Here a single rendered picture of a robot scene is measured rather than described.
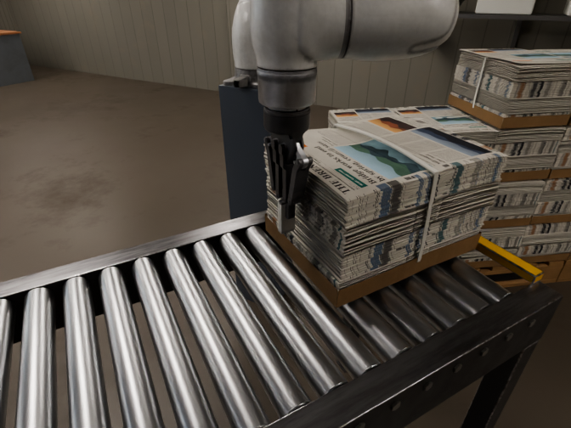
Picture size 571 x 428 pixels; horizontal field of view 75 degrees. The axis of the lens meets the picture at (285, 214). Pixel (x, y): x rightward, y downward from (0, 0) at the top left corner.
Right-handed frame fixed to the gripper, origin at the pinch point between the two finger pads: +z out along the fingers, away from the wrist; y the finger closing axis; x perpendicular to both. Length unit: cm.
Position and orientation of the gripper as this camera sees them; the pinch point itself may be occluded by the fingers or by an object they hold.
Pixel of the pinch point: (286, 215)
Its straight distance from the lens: 69.2
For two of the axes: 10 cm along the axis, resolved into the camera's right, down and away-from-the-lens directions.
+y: -4.8, -4.5, 7.5
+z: 0.0, 8.6, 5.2
